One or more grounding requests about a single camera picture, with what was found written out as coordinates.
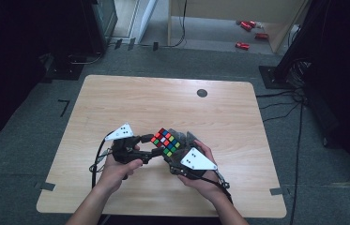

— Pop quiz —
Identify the multicoloured puzzle cube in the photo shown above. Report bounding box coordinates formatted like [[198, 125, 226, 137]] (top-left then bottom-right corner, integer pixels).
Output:
[[149, 127, 182, 158]]

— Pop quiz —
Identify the bundle of cables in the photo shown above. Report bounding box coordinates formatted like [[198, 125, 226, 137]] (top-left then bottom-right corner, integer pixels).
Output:
[[285, 58, 312, 92]]

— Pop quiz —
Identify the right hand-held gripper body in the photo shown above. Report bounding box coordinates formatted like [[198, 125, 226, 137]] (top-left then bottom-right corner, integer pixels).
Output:
[[168, 146, 219, 181]]

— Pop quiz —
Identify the person's right hand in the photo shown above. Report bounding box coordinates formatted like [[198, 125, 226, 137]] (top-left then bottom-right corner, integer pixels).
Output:
[[176, 139, 231, 203]]

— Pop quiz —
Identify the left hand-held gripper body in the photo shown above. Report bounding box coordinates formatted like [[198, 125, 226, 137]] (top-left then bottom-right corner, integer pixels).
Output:
[[104, 122, 147, 165]]

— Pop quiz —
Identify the black cabinet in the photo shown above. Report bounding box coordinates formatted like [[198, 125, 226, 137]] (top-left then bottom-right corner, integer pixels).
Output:
[[80, 0, 119, 54]]

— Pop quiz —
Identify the white panel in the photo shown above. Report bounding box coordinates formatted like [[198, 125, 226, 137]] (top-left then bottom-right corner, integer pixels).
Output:
[[136, 0, 160, 43]]

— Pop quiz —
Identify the person's left hand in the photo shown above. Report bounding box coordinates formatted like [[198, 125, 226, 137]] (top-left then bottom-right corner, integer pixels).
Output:
[[95, 144, 145, 195]]

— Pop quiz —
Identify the black metal stand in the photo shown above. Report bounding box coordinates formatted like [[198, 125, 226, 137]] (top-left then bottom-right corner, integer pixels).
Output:
[[258, 0, 333, 90]]

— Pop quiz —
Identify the black flat stand base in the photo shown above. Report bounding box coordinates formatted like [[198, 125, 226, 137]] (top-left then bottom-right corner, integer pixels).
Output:
[[39, 52, 86, 83]]

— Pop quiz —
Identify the left hand-held gripper cable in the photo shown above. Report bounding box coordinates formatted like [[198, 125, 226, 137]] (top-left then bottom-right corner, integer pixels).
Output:
[[88, 130, 116, 190]]

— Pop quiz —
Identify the light wooden shelf unit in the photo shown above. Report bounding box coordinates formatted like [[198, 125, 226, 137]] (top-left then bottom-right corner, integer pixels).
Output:
[[166, 0, 309, 54]]

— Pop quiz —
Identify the right hand-held gripper cable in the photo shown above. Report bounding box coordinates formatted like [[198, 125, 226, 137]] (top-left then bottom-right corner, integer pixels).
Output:
[[193, 173, 234, 204]]

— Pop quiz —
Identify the long black floor cable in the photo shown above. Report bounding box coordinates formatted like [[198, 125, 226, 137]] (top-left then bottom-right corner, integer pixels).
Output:
[[289, 98, 306, 225]]

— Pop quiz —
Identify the black tape corner mark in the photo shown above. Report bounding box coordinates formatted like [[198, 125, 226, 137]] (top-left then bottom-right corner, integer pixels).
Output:
[[57, 98, 71, 118]]

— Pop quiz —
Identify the grey fuzzy cloth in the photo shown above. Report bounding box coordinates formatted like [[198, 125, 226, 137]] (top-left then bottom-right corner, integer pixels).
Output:
[[162, 127, 203, 170]]

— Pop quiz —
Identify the hand-held gripper cable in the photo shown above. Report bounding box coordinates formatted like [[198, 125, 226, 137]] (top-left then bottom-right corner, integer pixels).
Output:
[[88, 130, 116, 190], [193, 173, 234, 204]]

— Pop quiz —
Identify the hanging black cable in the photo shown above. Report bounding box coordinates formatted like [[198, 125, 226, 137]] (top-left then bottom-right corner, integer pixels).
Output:
[[162, 0, 189, 49]]

